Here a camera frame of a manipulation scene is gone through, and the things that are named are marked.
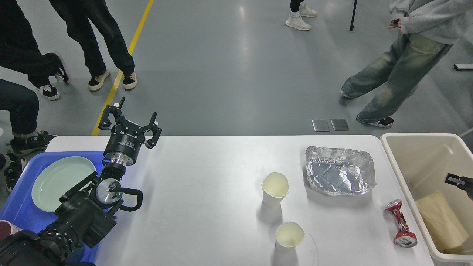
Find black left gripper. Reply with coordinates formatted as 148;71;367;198
98;97;162;166

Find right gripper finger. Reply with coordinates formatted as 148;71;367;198
445;173;473;192

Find brown paper bag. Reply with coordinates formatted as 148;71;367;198
415;191;470;255

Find crushed red can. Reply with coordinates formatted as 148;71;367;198
384;199;418;248

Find green plate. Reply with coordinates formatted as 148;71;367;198
31;156;96;212

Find aluminium foil tray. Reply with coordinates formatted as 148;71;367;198
305;146;377;196

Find white paper cup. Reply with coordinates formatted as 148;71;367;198
275;222;305;253
261;172;289;208

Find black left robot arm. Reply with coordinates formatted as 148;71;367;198
1;97;162;266

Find beige plastic bin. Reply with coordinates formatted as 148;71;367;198
380;133;472;264

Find seated person dark jeans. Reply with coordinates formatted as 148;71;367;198
0;79;56;194

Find person in black trousers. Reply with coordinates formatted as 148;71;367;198
49;0;137;92

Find person in dark trousers left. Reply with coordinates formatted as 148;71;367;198
0;0;69;101

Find floor outlet plate right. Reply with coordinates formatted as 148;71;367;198
330;118;350;131

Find floor outlet plate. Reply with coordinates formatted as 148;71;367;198
312;119;331;132
330;118;350;131

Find blue plastic tray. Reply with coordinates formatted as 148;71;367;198
0;151;108;266

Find floor outlet plate left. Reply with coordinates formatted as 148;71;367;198
312;119;331;132

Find person in faded jeans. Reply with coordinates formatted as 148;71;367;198
341;0;473;127

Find pink mug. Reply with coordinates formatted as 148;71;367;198
0;219;22;241

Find black tripod leg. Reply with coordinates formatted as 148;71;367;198
349;0;358;32

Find person with white sneakers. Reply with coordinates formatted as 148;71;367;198
285;0;318;31

